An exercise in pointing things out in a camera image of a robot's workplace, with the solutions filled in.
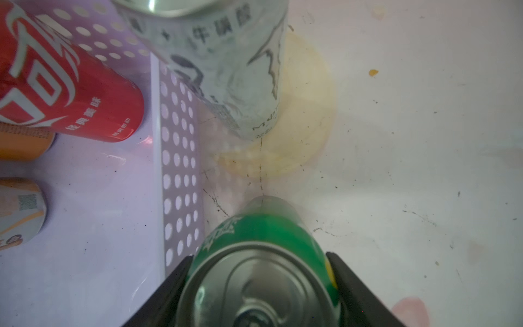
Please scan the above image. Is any green and gold beer can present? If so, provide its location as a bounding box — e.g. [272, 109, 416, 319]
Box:
[1, 177, 47, 251]

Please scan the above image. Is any purple perforated plastic basket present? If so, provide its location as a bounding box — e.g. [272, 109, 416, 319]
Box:
[1, 1, 205, 326]

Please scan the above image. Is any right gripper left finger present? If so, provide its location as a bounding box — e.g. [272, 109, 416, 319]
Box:
[123, 256, 193, 327]

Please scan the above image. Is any red cola can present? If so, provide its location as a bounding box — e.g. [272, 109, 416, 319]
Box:
[1, 1, 145, 143]

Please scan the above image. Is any orange soda can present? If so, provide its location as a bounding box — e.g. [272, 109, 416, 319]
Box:
[1, 123, 56, 162]

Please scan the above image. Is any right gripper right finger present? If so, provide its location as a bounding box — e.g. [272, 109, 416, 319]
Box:
[326, 252, 404, 327]

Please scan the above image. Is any silver white can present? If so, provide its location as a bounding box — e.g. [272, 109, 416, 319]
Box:
[114, 0, 289, 140]

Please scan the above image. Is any green sprite can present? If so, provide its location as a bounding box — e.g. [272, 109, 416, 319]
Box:
[176, 196, 340, 326]

